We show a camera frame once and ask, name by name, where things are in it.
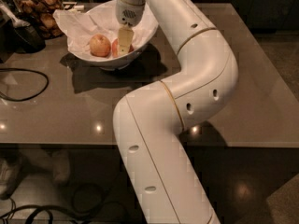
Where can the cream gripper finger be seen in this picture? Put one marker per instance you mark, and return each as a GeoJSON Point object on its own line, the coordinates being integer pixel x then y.
{"type": "Point", "coordinates": [125, 39]}

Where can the black round appliance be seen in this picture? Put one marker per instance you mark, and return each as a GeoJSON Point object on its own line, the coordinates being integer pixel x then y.
{"type": "Point", "coordinates": [27, 38]}

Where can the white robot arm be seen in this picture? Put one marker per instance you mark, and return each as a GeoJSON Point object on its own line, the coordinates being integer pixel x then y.
{"type": "Point", "coordinates": [148, 121]}

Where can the white paper liner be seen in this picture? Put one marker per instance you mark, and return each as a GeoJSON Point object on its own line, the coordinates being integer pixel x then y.
{"type": "Point", "coordinates": [81, 27]}

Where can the white shoe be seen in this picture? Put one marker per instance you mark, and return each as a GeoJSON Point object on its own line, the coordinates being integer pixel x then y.
{"type": "Point", "coordinates": [9, 173]}

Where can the yellow-red apple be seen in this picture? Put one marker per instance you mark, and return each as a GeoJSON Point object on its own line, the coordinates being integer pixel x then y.
{"type": "Point", "coordinates": [100, 46]}

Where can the red apple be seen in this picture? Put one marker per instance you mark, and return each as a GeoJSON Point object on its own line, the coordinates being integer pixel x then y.
{"type": "Point", "coordinates": [114, 48]}

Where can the small white box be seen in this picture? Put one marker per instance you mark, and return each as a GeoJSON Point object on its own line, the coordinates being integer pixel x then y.
{"type": "Point", "coordinates": [74, 7]}

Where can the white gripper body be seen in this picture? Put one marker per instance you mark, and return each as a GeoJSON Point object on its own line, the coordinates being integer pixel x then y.
{"type": "Point", "coordinates": [129, 13]}

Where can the glass jar of cookies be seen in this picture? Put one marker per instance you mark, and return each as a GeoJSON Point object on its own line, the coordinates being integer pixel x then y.
{"type": "Point", "coordinates": [40, 14]}

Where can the white ceramic bowl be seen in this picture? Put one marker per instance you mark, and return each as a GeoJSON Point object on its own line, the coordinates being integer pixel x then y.
{"type": "Point", "coordinates": [121, 61]}

